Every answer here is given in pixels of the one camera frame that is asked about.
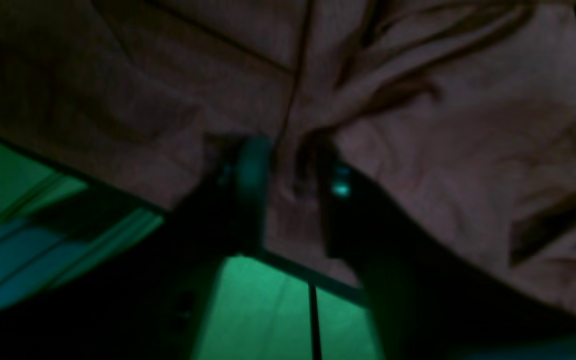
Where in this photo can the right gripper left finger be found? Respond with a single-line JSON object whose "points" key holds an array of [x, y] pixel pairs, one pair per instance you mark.
{"points": [[148, 302]]}

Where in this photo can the red long-sleeve T-shirt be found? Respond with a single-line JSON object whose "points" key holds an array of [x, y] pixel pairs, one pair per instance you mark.
{"points": [[463, 110]]}

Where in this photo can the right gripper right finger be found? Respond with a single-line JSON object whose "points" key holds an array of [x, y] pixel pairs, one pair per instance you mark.
{"points": [[427, 303]]}

